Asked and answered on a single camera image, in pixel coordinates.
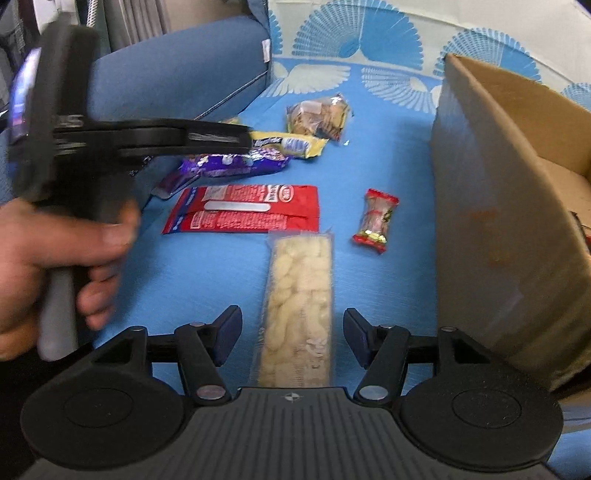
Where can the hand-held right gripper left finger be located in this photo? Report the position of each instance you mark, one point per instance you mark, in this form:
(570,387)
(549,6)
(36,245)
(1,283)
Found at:
(228,333)

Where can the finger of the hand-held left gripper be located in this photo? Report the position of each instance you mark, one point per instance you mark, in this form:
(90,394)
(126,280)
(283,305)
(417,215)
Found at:
(184,138)

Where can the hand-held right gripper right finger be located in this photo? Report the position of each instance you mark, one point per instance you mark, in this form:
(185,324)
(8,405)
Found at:
(355,336)

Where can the purple magenta stick packet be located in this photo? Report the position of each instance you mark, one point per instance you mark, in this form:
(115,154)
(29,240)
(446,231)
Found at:
(168,184)

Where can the purple snack packet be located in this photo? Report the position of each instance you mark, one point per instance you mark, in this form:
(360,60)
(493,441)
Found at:
(231,166)

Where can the clear packet of pale snacks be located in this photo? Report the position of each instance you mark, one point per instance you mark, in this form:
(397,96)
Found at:
(300,295)

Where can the cardboard box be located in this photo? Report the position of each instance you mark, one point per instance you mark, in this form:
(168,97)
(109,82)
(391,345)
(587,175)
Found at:
(485,207)

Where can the person's left hand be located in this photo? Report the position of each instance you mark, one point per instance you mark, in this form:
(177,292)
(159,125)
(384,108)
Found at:
(46,240)

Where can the blue denim pillow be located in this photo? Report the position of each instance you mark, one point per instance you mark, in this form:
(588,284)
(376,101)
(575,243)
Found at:
(175,69)

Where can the flat red snack packet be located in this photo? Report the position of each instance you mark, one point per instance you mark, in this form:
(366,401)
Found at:
(240,207)

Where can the yellow snack packet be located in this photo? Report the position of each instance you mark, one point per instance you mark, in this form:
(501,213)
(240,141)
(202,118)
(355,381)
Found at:
(304,146)

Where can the small red candy packet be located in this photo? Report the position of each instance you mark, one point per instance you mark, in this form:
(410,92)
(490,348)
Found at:
(376,217)

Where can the grey beige curtain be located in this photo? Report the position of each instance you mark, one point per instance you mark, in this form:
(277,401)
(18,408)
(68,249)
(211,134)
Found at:
(138,18)

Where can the clear cracker packet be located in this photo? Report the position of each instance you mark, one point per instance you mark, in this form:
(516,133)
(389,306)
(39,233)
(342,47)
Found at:
(318,117)

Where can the blue fan-print bed sheet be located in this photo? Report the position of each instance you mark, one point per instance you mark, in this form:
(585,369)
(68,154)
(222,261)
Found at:
(392,152)

